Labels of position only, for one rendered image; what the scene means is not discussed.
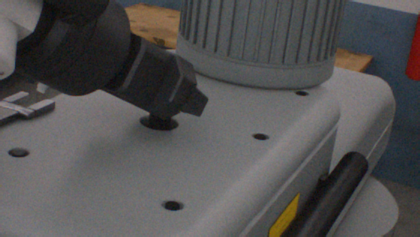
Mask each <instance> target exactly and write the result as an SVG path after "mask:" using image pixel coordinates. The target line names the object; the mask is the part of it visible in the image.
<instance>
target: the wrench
mask: <svg viewBox="0 0 420 237"><path fill-rule="evenodd" d="M28 100H29V94H28V93H26V92H23V91H21V92H20V93H17V94H13V95H12V96H10V97H7V98H5V99H4V100H2V101H0V126H1V125H4V124H6V123H7V122H10V121H12V120H14V119H17V118H18V117H20V118H23V119H26V120H29V119H32V118H33V117H37V116H39V115H42V114H44V113H46V112H48V111H49V110H53V109H54V108H55V101H54V100H50V99H44V100H42V101H41V102H38V103H36V104H33V105H31V106H29V107H28V108H25V107H23V106H19V105H20V104H24V103H26V102H28Z"/></svg>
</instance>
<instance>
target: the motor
mask: <svg viewBox="0 0 420 237"><path fill-rule="evenodd" d="M345 7H346V0H181V10H180V16H179V29H178V36H177V42H176V49H175V54H177V55H179V56H180V57H182V58H184V59H185V60H187V61H188V62H189V63H191V64H192V65H193V68H194V71H195V72H197V73H198V74H202V75H204V76H206V77H209V78H211V79H216V80H220V81H221V82H225V83H229V84H236V85H239V86H247V87H251V88H256V89H307V88H310V87H314V86H318V85H319V84H323V83H324V82H325V81H326V80H328V79H330V78H331V77H332V74H333V71H334V67H335V58H336V55H335V53H336V52H337V48H338V42H339V37H340V34H341V25H342V21H343V17H344V11H345Z"/></svg>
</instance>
